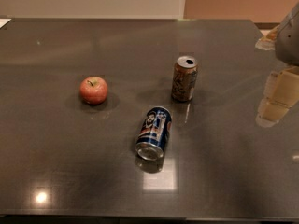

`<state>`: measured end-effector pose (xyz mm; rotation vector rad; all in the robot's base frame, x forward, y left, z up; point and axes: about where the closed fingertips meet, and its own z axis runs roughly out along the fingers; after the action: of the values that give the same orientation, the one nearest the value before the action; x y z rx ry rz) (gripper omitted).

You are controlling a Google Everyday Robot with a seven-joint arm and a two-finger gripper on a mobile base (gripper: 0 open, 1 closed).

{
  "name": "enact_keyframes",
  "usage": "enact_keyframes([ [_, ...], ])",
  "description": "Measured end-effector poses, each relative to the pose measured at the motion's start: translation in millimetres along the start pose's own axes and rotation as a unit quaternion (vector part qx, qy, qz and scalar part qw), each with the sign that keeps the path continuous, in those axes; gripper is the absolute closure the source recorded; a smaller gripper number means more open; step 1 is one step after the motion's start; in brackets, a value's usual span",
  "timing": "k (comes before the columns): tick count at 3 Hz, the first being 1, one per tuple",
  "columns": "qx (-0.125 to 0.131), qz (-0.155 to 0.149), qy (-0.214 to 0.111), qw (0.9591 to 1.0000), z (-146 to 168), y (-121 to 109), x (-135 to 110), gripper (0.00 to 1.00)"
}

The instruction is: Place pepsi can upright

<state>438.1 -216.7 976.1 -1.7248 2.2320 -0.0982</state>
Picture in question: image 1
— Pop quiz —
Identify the red apple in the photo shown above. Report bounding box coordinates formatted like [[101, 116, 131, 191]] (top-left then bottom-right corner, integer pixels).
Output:
[[79, 77, 108, 105]]

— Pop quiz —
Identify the white paper at table corner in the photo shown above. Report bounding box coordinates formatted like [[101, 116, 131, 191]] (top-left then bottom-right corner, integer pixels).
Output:
[[0, 19, 11, 29]]

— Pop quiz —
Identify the blue pepsi can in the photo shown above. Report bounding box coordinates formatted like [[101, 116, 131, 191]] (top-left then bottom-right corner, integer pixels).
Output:
[[135, 106, 172, 161]]

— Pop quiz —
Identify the orange brown soda can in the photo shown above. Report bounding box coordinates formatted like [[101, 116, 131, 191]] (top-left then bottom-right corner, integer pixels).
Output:
[[171, 56, 198, 102]]

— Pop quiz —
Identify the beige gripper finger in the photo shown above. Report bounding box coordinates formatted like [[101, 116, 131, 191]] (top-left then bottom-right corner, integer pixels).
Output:
[[256, 66, 299, 128], [255, 26, 279, 50]]

